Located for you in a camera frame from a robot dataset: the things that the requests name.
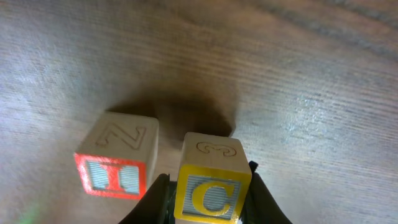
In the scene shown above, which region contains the red I block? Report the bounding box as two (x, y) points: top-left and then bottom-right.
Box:
(74, 112), (159, 200)

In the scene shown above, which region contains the yellow C block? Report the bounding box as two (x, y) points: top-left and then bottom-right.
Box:
(174, 132), (252, 223)

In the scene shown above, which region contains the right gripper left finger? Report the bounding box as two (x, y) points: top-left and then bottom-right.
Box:
(119, 174), (177, 224)

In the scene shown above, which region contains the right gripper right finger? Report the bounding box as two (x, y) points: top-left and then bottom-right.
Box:
(241, 161), (292, 224)

